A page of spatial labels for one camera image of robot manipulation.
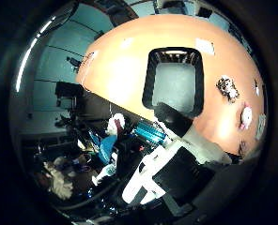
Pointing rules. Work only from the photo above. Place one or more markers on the tiger plush toy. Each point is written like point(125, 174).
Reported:
point(228, 88)

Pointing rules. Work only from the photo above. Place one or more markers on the black mesh basket container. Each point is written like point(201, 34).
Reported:
point(176, 82)

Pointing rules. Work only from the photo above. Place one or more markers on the blue cloth bag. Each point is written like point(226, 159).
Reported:
point(106, 149)

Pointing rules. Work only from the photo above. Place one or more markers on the white printed card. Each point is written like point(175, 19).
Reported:
point(260, 126)

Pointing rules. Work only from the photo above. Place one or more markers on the small white tag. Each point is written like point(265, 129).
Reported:
point(256, 88)

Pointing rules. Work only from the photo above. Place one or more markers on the cream fluffy plush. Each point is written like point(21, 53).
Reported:
point(60, 183)

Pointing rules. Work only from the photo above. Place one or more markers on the white paper sheet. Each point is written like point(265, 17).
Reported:
point(205, 46)

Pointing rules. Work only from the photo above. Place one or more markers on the long ceiling light strip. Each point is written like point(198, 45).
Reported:
point(25, 64)

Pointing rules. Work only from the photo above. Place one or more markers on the blue aluminium rail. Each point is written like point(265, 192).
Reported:
point(150, 132)

